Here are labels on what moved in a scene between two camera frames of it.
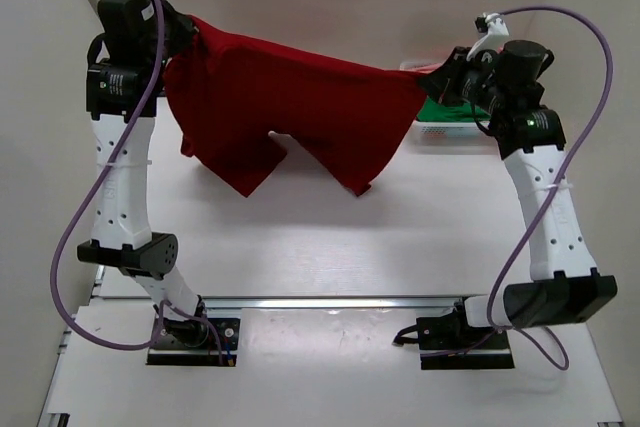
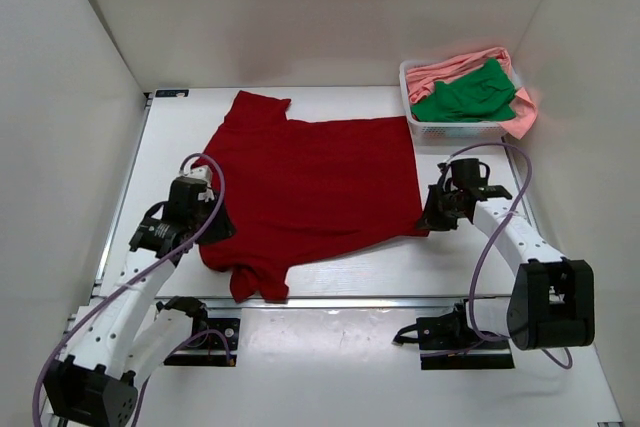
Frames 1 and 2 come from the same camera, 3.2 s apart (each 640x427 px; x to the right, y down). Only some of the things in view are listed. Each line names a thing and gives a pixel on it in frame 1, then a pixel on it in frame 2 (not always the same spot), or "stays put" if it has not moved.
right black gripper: [443, 82] -> [430, 219]
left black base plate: [191, 343] stays put
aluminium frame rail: [305, 303] stays put
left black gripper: [188, 29] -> [223, 226]
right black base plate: [449, 342] stays put
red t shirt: [235, 90] -> [298, 189]
